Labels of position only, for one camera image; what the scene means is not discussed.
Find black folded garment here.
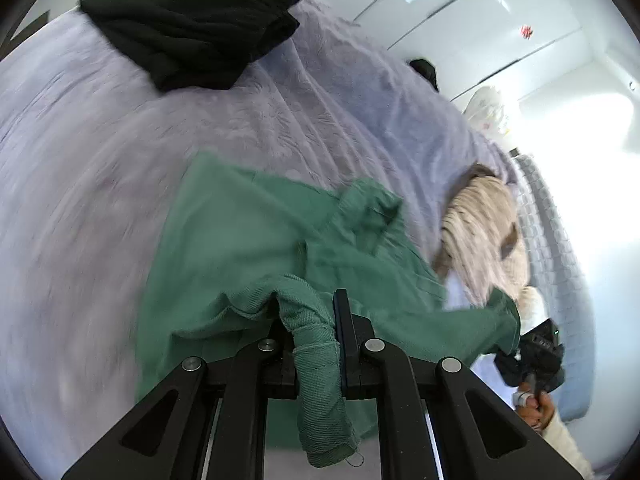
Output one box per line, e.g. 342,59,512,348
80,0,313,93

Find person's right hand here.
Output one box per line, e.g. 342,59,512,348
515,387,557,431

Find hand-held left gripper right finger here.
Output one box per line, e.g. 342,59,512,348
332,288,583,480

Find cream pillow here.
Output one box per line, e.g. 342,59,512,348
517,285,546,331

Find white printed pillow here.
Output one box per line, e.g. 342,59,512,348
462,85,512,137

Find dark cloth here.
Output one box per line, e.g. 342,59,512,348
407,58,441,93

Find grey quilted headboard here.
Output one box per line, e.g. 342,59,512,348
510,155,598,421

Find lavender embossed bedspread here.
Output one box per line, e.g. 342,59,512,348
0,0,516,480

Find beige striped garment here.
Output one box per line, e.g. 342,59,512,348
432,162,531,306

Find person's right forearm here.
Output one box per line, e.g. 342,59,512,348
537,410,598,480

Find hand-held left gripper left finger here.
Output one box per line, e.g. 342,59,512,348
61,305,301,480

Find green work jacket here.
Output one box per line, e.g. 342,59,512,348
135,151,522,470

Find white wardrobe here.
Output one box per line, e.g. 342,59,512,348
312,0,640,156

